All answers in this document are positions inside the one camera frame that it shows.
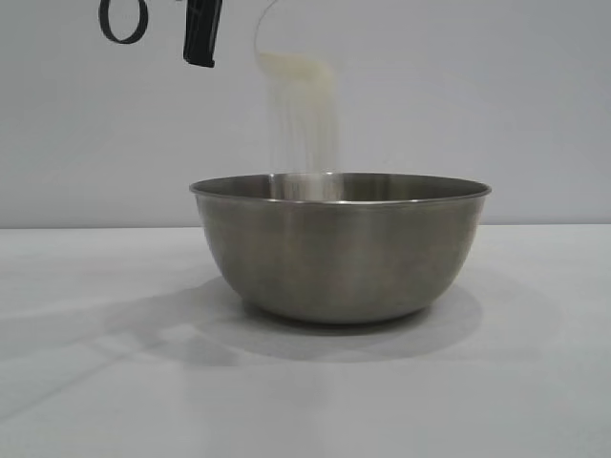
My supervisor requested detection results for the black cable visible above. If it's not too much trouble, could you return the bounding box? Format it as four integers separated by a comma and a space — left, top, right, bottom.
97, 0, 147, 46

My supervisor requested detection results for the white uncooked rice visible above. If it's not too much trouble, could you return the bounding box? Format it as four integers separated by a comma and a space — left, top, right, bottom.
257, 50, 339, 191

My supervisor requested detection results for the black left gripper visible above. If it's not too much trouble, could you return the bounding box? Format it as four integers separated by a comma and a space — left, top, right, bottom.
182, 0, 224, 69

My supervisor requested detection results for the stainless steel mixing bowl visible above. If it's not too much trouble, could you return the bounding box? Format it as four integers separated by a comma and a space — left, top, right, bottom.
189, 172, 494, 326

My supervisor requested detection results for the clear plastic measuring cup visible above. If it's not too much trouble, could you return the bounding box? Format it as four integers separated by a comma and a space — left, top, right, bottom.
251, 0, 338, 94

